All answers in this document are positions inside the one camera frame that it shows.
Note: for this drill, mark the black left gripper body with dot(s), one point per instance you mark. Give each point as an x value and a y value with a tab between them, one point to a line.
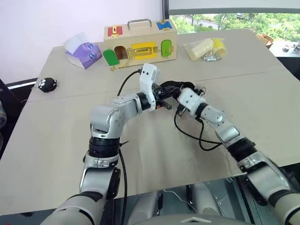
159	93

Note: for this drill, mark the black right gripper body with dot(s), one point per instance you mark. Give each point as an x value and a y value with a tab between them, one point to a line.
181	110

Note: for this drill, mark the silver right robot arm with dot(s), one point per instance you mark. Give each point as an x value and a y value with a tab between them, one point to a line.
257	173

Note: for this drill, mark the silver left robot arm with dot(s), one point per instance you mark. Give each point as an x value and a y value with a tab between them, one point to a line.
105	119

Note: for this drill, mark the clear plastic bag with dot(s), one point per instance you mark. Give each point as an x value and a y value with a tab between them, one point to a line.
187	47

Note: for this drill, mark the cream foam cylinder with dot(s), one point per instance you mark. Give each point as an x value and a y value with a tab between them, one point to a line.
201	49

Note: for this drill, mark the pile of metal bolts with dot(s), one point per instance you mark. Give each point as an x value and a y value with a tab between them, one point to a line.
210	57

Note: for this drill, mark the wooden lock latch box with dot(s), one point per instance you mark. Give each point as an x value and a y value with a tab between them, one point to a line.
140	37

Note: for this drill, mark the yellow plastic roll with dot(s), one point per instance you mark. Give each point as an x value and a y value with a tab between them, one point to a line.
220	48

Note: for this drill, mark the purple tissue box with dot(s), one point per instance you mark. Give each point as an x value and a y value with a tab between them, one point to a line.
84	55

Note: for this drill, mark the grey rounded robot leg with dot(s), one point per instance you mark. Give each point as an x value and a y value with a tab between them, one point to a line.
145	208
204	199

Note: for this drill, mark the open cardboard box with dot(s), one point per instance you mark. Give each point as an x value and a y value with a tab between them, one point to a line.
264	39

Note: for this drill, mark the white window roller blind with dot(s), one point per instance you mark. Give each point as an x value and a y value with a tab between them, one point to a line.
234	4

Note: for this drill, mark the dark rounded robot torso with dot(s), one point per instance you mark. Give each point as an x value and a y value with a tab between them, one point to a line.
194	220

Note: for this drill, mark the black plush toy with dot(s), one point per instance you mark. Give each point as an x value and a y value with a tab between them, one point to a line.
48	84

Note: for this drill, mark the dark side desk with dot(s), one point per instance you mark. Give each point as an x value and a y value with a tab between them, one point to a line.
288	61

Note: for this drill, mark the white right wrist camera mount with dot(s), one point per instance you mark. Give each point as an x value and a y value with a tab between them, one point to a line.
191	100

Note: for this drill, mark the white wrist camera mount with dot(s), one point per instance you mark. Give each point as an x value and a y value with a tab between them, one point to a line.
146	82
191	100

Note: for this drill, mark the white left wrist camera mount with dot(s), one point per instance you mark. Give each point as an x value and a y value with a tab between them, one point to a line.
146	82

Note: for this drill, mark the dark furniture frame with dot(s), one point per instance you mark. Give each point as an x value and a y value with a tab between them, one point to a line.
11	103

